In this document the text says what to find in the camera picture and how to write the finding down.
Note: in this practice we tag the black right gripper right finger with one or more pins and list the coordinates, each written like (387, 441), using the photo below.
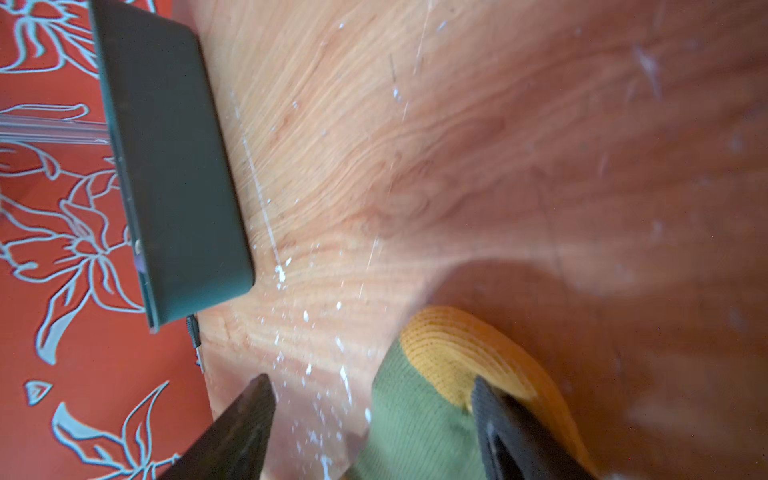
(513, 444)

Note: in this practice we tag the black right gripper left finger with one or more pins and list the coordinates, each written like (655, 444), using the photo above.
(235, 445)

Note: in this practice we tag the green striped sock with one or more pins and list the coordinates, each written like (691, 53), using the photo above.
(423, 425)

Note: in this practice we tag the green compartment tray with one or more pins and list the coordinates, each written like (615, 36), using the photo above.
(180, 202)

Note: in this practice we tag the black handled screwdriver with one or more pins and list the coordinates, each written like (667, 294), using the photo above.
(193, 329)

